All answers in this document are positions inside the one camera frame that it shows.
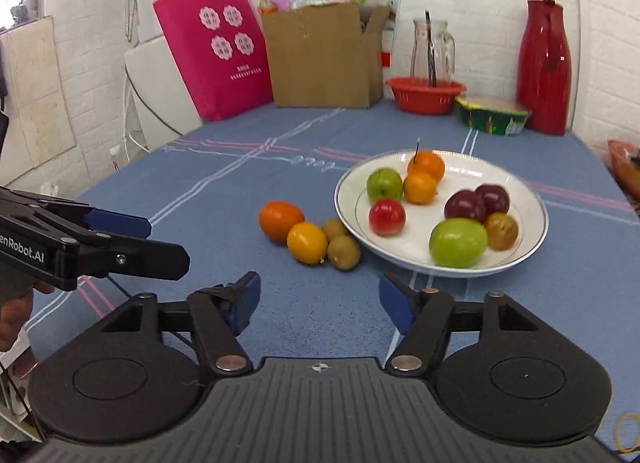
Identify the black stirring stick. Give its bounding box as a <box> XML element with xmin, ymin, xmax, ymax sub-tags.
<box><xmin>424</xmin><ymin>10</ymin><xmax>438</xmax><ymax>88</ymax></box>

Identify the small orange mandarin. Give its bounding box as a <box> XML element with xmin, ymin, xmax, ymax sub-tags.
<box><xmin>403</xmin><ymin>172</ymin><xmax>438</xmax><ymax>205</ymax></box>

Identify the red tray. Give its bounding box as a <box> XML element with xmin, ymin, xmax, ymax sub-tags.
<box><xmin>607</xmin><ymin>140</ymin><xmax>640</xmax><ymax>199</ymax></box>

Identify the person's left hand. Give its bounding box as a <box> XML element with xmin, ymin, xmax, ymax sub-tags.
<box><xmin>0</xmin><ymin>281</ymin><xmax>56</xmax><ymax>352</ymax></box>

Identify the deep orange tangerine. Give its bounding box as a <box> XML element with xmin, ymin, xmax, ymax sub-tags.
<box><xmin>258</xmin><ymin>200</ymin><xmax>306</xmax><ymax>243</ymax></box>

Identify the white appliance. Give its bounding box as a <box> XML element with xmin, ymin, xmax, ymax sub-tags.
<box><xmin>124</xmin><ymin>0</ymin><xmax>211</xmax><ymax>150</ymax></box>

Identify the red plastic basket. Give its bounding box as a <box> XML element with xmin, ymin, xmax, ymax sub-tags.
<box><xmin>386</xmin><ymin>76</ymin><xmax>468</xmax><ymax>116</ymax></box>

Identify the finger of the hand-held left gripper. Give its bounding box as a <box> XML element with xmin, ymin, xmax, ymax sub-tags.
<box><xmin>0</xmin><ymin>187</ymin><xmax>152</xmax><ymax>239</ymax></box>
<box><xmin>62</xmin><ymin>232</ymin><xmax>191</xmax><ymax>280</ymax></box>

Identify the yellow orange citrus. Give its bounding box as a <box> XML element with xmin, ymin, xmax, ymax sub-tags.
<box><xmin>286</xmin><ymin>222</ymin><xmax>329</xmax><ymax>265</ymax></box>

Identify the large orange with stem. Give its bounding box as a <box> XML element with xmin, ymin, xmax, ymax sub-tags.
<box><xmin>407</xmin><ymin>140</ymin><xmax>446</xmax><ymax>183</ymax></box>

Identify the blue checked tablecloth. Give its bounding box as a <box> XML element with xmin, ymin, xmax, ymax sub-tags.
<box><xmin>25</xmin><ymin>103</ymin><xmax>640</xmax><ymax>463</ymax></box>

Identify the small bright red apple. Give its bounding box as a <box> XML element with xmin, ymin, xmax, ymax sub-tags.
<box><xmin>368</xmin><ymin>198</ymin><xmax>407</xmax><ymax>236</ymax></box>

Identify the green patterned bowl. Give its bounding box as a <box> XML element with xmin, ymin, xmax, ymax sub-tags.
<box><xmin>455</xmin><ymin>96</ymin><xmax>531</xmax><ymax>136</ymax></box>

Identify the dark plum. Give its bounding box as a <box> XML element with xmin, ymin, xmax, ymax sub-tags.
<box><xmin>444</xmin><ymin>190</ymin><xmax>487</xmax><ymax>224</ymax></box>
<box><xmin>474</xmin><ymin>184</ymin><xmax>511</xmax><ymax>216</ymax></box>

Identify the red thermos jug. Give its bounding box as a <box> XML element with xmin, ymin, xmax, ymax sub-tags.
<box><xmin>516</xmin><ymin>0</ymin><xmax>572</xmax><ymax>136</ymax></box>

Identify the pink tote bag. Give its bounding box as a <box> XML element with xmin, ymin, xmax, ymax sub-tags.
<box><xmin>152</xmin><ymin>0</ymin><xmax>274</xmax><ymax>122</ymax></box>

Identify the red yellow plum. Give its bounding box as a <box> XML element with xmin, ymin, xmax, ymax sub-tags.
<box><xmin>483</xmin><ymin>212</ymin><xmax>520</xmax><ymax>251</ymax></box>

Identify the small brown kiwi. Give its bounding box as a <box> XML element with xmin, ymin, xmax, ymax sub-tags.
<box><xmin>327</xmin><ymin>235</ymin><xmax>362</xmax><ymax>271</ymax></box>
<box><xmin>321</xmin><ymin>218</ymin><xmax>350</xmax><ymax>242</ymax></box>

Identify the round green apple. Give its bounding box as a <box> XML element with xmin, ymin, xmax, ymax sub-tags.
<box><xmin>366</xmin><ymin>168</ymin><xmax>404</xmax><ymax>203</ymax></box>

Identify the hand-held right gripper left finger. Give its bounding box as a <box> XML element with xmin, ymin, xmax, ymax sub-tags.
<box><xmin>102</xmin><ymin>271</ymin><xmax>262</xmax><ymax>376</ymax></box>

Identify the cardboard box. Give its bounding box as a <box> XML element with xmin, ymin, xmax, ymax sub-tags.
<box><xmin>260</xmin><ymin>3</ymin><xmax>391</xmax><ymax>109</ymax></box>

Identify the yellow rubber band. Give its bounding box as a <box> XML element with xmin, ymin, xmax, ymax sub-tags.
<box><xmin>614</xmin><ymin>413</ymin><xmax>640</xmax><ymax>454</ymax></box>

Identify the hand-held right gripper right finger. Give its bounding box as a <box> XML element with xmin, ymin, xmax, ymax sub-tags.
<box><xmin>378</xmin><ymin>272</ymin><xmax>541</xmax><ymax>376</ymax></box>

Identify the white plate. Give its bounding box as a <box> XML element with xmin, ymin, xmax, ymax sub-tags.
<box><xmin>334</xmin><ymin>150</ymin><xmax>549</xmax><ymax>278</ymax></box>

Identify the beige board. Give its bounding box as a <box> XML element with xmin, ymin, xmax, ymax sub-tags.
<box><xmin>0</xmin><ymin>16</ymin><xmax>77</xmax><ymax>169</ymax></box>

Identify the glass pitcher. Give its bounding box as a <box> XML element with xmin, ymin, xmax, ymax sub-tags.
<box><xmin>410</xmin><ymin>18</ymin><xmax>456</xmax><ymax>86</ymax></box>

